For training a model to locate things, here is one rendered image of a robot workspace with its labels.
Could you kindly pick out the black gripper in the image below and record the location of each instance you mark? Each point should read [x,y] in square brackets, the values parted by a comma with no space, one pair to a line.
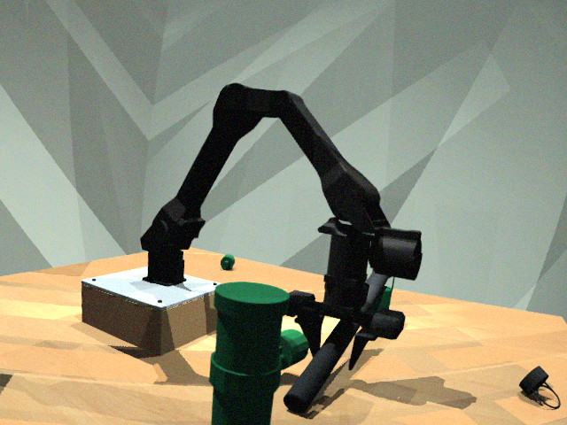
[342,300]

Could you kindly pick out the green clamp band with cup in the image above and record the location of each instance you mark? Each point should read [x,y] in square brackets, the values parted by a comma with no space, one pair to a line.
[293,348]

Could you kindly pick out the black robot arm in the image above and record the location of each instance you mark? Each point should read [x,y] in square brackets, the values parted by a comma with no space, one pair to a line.
[351,197]

